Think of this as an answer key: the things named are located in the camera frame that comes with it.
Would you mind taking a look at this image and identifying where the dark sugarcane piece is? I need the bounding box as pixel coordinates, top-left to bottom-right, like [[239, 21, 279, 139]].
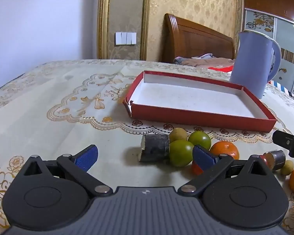
[[138, 134, 169, 162], [260, 150, 286, 171]]

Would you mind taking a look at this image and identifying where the wooden bed headboard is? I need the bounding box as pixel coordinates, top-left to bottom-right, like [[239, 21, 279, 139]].
[[160, 13, 235, 63]]

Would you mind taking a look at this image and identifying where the red cherry tomato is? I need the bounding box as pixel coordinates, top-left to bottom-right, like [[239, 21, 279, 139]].
[[191, 161, 203, 176]]

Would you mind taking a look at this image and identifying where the cream gold patterned tablecloth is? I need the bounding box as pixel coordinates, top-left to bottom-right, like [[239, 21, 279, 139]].
[[0, 60, 294, 234]]

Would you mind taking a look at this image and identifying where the lavender blue pitcher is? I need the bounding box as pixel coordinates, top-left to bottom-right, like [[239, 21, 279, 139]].
[[230, 30, 281, 99]]

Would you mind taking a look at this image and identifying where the wardrobe with patterned doors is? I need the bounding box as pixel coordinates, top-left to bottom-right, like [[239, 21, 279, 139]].
[[243, 0, 294, 94]]

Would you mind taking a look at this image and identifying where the tan longan fruit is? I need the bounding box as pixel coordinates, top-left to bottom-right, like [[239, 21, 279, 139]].
[[169, 127, 188, 143]]

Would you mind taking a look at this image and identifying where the green tomato front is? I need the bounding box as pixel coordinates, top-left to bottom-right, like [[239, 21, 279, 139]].
[[169, 139, 194, 167]]

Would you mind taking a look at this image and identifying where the red cardboard box tray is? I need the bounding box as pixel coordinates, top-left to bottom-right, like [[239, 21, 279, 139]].
[[123, 71, 277, 132]]

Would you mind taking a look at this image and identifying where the folded blanket on bed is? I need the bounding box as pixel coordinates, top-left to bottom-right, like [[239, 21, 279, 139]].
[[174, 53, 235, 73]]

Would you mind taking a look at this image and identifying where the green tomato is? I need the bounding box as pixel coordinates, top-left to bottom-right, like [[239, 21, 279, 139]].
[[169, 139, 194, 167], [188, 131, 211, 150]]

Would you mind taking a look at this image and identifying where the white wall switch panel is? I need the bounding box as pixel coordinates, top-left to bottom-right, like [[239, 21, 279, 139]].
[[115, 32, 137, 46]]

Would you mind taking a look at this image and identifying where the small green longan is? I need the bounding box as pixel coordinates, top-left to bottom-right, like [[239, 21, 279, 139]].
[[280, 160, 294, 176]]

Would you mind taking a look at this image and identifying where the large orange tangerine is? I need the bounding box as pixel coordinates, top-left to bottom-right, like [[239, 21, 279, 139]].
[[210, 141, 240, 160]]

